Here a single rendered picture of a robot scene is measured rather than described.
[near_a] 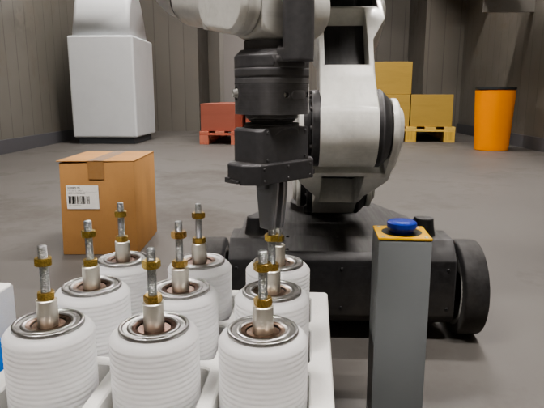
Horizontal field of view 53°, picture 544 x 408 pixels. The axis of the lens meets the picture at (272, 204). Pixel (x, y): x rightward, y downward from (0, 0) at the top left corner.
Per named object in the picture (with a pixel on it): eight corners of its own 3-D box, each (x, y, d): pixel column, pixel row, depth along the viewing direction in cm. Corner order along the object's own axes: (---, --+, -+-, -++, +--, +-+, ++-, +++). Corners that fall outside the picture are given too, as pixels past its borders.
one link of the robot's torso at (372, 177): (292, 166, 144) (293, 79, 98) (367, 166, 143) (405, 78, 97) (292, 223, 140) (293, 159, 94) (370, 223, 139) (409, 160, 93)
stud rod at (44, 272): (40, 313, 59) (34, 246, 57) (46, 310, 59) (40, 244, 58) (48, 314, 58) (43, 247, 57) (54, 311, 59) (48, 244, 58)
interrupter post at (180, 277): (171, 295, 69) (170, 270, 68) (171, 288, 71) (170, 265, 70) (190, 294, 69) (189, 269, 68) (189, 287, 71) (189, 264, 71)
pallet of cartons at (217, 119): (218, 136, 670) (217, 102, 662) (280, 136, 665) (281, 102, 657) (199, 144, 554) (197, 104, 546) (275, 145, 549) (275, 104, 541)
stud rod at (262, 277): (269, 320, 57) (269, 251, 55) (260, 321, 56) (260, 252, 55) (265, 316, 58) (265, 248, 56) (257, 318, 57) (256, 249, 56)
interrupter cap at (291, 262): (291, 256, 85) (291, 252, 85) (311, 270, 78) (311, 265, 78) (245, 261, 83) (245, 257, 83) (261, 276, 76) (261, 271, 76)
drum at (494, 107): (518, 151, 484) (524, 87, 473) (478, 151, 486) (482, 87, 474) (503, 147, 520) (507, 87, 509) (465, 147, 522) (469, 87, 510)
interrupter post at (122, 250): (120, 265, 81) (118, 244, 80) (112, 261, 82) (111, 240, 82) (134, 261, 82) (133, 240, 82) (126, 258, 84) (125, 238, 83)
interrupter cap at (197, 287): (149, 304, 66) (149, 299, 65) (151, 283, 73) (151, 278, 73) (211, 300, 67) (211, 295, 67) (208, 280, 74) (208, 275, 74)
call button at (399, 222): (384, 231, 76) (384, 217, 75) (413, 231, 76) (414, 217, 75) (388, 238, 72) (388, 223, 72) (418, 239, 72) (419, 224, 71)
